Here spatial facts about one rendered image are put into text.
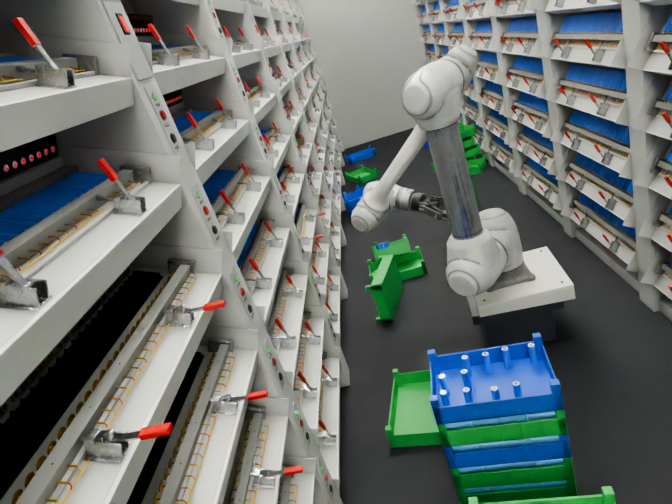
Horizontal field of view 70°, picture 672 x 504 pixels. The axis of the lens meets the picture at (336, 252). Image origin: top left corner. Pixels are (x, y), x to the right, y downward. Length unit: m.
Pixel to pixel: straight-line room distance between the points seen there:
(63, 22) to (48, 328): 0.54
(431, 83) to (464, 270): 0.59
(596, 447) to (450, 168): 0.91
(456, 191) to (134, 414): 1.18
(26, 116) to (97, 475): 0.40
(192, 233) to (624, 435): 1.32
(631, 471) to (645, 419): 0.19
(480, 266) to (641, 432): 0.64
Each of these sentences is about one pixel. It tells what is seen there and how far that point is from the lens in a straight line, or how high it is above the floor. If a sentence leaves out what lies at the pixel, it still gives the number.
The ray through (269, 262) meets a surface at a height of 0.73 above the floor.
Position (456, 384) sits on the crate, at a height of 0.32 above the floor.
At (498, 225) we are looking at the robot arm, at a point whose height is 0.49.
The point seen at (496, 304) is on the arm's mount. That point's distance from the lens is 1.81.
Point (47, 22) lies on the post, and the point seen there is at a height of 1.40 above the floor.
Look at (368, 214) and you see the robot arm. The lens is 1.78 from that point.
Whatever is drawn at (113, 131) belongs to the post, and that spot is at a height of 1.22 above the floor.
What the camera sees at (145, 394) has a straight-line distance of 0.70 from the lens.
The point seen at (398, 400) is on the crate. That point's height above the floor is 0.00.
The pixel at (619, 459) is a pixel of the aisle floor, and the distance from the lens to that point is 1.64.
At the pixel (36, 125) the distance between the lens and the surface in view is 0.67.
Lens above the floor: 1.25
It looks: 23 degrees down
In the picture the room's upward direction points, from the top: 19 degrees counter-clockwise
